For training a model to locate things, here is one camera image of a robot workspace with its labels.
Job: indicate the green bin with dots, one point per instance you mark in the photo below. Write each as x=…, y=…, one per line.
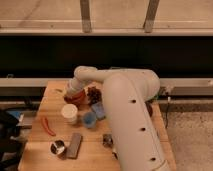
x=156, y=96

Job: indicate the blue cup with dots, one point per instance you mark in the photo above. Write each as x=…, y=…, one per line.
x=89, y=120

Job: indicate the silver metal cup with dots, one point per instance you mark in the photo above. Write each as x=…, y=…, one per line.
x=58, y=147

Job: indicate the grey sharpening stone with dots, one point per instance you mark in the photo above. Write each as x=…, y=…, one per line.
x=74, y=146

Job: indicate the purple bowl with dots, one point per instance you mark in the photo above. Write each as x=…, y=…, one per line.
x=149, y=108

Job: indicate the red bowl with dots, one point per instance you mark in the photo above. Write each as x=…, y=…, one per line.
x=76, y=99

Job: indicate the blue sponge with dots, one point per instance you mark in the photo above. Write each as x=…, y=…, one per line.
x=98, y=110

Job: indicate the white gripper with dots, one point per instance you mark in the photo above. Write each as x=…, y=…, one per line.
x=74, y=86

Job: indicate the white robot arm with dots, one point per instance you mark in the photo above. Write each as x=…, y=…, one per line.
x=124, y=96

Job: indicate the red chili pepper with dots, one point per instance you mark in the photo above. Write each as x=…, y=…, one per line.
x=45, y=124

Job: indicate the white cup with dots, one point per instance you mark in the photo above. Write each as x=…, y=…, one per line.
x=70, y=111

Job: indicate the purple grapes bunch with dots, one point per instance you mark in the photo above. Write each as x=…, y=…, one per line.
x=94, y=95

